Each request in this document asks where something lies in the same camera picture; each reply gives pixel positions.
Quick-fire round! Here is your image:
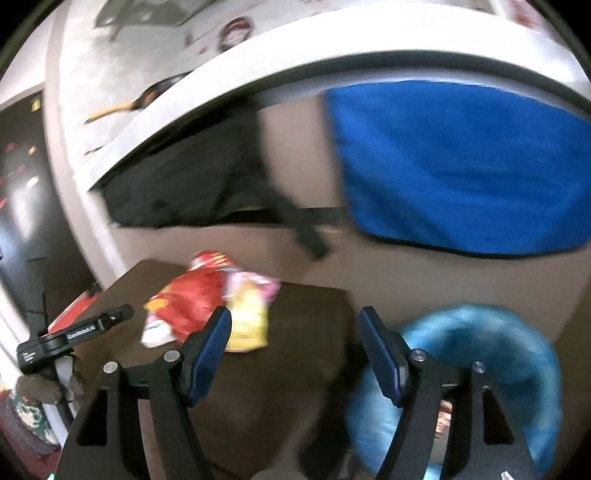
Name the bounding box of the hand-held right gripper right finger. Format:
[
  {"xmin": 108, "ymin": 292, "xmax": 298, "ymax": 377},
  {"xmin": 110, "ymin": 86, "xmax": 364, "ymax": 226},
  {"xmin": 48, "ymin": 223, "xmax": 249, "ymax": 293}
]
[{"xmin": 359, "ymin": 305, "xmax": 534, "ymax": 480}]

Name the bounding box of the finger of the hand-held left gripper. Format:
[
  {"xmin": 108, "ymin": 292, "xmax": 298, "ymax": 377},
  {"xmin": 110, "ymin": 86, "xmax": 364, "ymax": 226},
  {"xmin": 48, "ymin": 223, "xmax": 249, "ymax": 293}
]
[{"xmin": 95, "ymin": 304, "xmax": 134, "ymax": 334}]

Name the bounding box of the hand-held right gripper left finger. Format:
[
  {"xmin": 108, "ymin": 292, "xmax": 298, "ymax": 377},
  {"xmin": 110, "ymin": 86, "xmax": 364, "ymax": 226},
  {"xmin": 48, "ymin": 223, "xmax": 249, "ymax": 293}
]
[{"xmin": 59, "ymin": 306, "xmax": 232, "ymax": 480}]

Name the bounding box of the yellow pink snack wrapper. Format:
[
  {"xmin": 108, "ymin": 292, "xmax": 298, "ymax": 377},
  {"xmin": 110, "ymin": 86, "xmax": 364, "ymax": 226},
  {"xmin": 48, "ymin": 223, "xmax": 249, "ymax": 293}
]
[{"xmin": 224, "ymin": 271, "xmax": 282, "ymax": 354}]

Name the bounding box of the red plastic bag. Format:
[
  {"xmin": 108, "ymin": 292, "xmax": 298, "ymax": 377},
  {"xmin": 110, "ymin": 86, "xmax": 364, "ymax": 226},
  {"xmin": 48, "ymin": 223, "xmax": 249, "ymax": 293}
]
[{"xmin": 141, "ymin": 250, "xmax": 236, "ymax": 349}]

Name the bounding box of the person's left hand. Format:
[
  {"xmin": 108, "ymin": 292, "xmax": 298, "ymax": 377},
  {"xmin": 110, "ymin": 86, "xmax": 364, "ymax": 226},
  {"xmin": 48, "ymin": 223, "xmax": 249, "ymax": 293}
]
[{"xmin": 16, "ymin": 355, "xmax": 88, "ymax": 403}]

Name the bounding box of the person's right hand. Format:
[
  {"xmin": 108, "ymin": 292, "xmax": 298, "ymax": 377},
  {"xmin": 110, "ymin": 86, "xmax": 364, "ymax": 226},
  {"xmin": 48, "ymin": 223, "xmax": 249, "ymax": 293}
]
[{"xmin": 256, "ymin": 467, "xmax": 303, "ymax": 480}]

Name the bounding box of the red doormat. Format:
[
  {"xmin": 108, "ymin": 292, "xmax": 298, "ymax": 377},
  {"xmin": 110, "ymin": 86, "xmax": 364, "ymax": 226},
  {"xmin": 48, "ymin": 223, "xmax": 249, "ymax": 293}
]
[{"xmin": 46, "ymin": 284, "xmax": 105, "ymax": 333}]

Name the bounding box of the brown blanket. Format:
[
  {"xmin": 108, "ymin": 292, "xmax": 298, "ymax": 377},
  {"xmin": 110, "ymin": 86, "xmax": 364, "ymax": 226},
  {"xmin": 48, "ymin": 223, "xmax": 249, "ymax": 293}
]
[{"xmin": 48, "ymin": 258, "xmax": 354, "ymax": 480}]

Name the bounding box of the wooden base cabinet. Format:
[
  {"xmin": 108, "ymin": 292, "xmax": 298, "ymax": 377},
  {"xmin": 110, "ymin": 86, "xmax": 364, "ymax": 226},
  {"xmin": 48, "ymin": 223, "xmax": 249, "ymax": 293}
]
[{"xmin": 111, "ymin": 88, "xmax": 591, "ymax": 352}]

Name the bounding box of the black refrigerator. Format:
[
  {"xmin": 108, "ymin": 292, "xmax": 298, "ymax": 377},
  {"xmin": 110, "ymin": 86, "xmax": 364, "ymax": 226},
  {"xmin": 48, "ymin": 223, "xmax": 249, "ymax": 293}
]
[{"xmin": 0, "ymin": 92, "xmax": 98, "ymax": 333}]

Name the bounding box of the black bag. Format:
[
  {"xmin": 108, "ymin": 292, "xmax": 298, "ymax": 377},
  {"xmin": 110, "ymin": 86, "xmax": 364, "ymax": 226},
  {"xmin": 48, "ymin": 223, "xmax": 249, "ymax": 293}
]
[{"xmin": 99, "ymin": 99, "xmax": 345, "ymax": 261}]

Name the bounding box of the blue towel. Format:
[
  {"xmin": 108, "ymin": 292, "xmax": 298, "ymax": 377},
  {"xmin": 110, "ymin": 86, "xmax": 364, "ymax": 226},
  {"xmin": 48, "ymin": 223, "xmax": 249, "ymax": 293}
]
[{"xmin": 323, "ymin": 79, "xmax": 591, "ymax": 257}]

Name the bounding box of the grey range hood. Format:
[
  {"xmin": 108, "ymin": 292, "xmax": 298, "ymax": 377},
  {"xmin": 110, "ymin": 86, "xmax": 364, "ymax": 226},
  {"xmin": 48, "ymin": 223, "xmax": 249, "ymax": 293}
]
[{"xmin": 95, "ymin": 0, "xmax": 218, "ymax": 28}]

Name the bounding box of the white kitchen countertop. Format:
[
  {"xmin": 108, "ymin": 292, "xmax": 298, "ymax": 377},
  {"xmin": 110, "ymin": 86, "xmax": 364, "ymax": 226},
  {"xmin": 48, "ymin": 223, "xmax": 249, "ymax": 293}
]
[{"xmin": 83, "ymin": 0, "xmax": 591, "ymax": 190}]

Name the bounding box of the black wok wooden handle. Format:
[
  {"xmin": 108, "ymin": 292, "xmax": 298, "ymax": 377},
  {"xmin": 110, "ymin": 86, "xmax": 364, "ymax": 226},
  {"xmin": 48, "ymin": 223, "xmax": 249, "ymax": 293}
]
[{"xmin": 83, "ymin": 69, "xmax": 195, "ymax": 124}]

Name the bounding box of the cartoon wall sticker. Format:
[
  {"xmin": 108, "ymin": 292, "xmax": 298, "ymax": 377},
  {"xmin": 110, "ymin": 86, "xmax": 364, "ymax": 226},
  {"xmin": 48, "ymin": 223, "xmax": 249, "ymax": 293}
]
[{"xmin": 182, "ymin": 0, "xmax": 527, "ymax": 51}]

